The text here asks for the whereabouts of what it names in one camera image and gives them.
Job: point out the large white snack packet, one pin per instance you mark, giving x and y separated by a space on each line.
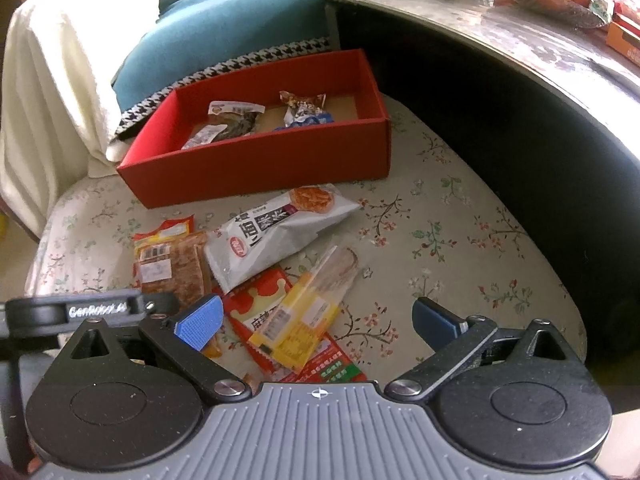
265 240

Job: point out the red cardboard box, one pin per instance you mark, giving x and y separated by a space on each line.
250 170

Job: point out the blue blanket houndstooth trim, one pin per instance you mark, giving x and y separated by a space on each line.
240 25

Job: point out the floral quilted mat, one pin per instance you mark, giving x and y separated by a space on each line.
425 235

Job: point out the white barcode snack packet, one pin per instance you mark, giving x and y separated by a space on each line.
235 108

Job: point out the red crown print snack packet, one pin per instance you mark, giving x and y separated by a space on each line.
250 305

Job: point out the white blanket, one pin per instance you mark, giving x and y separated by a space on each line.
65 60

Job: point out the yellow clear snack packet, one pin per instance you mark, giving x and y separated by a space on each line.
300 320

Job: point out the dark coffee table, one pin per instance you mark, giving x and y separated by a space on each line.
500 110

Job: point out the red brown clear snack packet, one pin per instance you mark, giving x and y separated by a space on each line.
302 101

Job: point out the blue snack packet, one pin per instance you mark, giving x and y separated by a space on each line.
310 120

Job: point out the red white box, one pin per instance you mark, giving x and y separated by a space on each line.
627 12

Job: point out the orange box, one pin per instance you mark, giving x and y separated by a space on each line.
625 42

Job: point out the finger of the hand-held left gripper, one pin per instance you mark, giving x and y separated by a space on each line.
160 305

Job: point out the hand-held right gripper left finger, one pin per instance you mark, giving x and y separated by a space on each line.
199 322

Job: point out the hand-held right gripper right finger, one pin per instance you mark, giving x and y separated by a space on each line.
432 321

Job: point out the glass fruit bowl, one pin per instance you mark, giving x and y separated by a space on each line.
540 10

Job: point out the orange brown snack packet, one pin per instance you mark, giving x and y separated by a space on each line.
170 265

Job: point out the green white packet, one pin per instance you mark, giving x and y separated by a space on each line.
602 2

